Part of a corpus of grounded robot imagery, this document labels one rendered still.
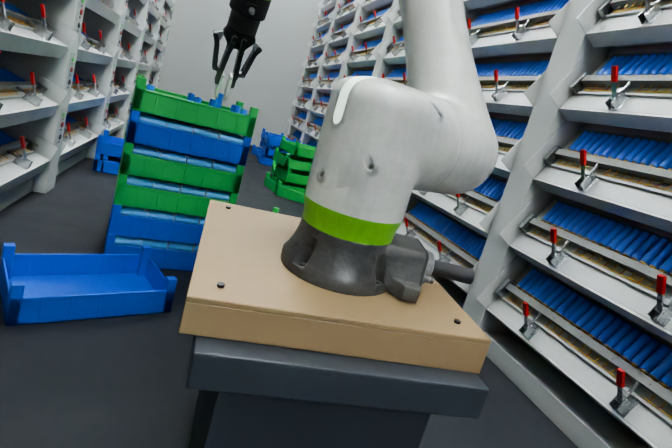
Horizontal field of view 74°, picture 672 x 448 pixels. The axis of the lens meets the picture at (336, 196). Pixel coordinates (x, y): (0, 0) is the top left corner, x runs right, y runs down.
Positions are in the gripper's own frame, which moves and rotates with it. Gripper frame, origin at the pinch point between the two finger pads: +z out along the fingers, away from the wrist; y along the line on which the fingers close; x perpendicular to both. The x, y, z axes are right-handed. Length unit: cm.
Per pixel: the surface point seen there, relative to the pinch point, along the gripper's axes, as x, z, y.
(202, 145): -14.6, 11.1, -3.4
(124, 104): 155, 103, -22
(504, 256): -49, 3, 75
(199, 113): -11.2, 4.0, -5.9
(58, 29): 42, 17, -45
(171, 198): -21.0, 25.0, -8.1
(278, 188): 77, 88, 61
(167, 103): -11.0, 3.5, -13.7
